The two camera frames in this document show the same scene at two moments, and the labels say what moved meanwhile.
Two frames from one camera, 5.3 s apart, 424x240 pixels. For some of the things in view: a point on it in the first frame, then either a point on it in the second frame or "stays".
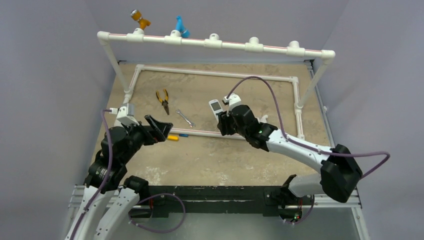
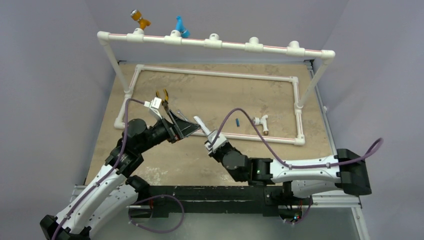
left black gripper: (153, 135) to (175, 130)
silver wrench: (191, 123) stays
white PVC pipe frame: (293, 49) stays
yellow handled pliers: (165, 102) stays
